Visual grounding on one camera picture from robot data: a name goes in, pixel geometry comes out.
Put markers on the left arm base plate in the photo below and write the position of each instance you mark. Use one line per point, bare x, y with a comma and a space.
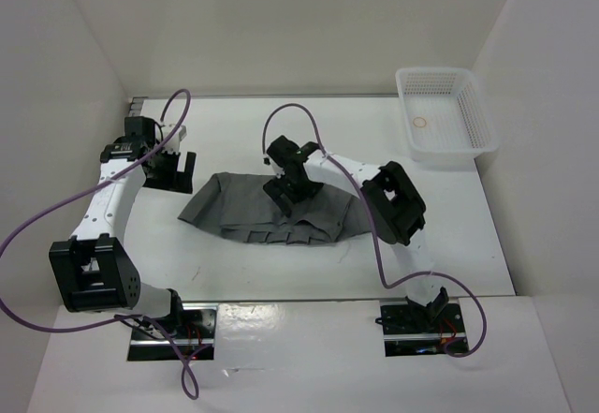
194, 336

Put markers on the white plastic basket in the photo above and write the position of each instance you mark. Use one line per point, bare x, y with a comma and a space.
459, 127

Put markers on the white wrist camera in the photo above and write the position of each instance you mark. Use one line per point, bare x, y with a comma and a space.
276, 169
178, 134

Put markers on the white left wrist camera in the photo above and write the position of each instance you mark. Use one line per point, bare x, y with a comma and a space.
178, 134

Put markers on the white aluminium table rail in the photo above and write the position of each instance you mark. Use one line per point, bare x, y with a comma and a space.
136, 105

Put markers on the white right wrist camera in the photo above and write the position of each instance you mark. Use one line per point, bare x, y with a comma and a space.
276, 169

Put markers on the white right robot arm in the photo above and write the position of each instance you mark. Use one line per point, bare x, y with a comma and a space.
392, 205

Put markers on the grey pleated skirt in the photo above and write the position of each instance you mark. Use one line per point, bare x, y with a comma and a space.
235, 207

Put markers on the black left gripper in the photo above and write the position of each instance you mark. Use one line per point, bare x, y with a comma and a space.
177, 181

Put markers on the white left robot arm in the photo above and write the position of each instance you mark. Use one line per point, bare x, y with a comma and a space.
92, 269

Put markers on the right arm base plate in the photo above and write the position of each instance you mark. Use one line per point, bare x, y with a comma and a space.
405, 333

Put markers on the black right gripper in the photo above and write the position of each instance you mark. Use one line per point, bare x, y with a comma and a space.
279, 186

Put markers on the orange rubber band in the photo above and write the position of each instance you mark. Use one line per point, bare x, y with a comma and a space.
419, 122

